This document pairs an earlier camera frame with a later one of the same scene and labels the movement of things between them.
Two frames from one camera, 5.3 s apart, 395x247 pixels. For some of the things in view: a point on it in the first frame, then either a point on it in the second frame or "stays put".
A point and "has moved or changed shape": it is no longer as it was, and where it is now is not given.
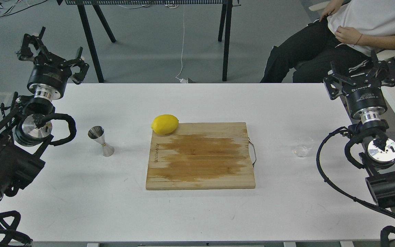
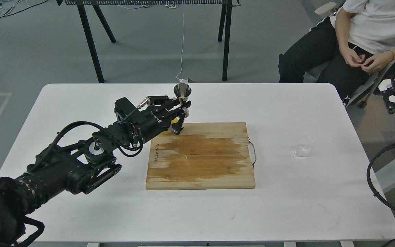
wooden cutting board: x=215 y=155 stays put
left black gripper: x=50 y=73 -> x=151 y=121
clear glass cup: x=303 y=144 stays put
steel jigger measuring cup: x=97 y=133 has moved or changed shape
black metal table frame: x=226 y=7 stays put
